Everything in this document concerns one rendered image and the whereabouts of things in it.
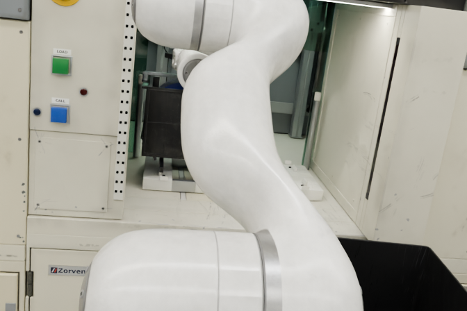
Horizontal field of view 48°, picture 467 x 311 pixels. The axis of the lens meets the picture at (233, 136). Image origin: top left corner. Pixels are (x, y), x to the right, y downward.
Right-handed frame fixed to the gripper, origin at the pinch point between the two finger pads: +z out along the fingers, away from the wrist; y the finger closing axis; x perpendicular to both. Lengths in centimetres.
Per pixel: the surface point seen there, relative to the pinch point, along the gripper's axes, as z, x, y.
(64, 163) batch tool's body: -29.6, -22.0, -25.8
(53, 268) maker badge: -30, -46, -27
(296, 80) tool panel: 60, -12, 45
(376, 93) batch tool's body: -21.7, -1.8, 42.8
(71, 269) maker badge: -30, -46, -23
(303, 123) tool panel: 54, -28, 49
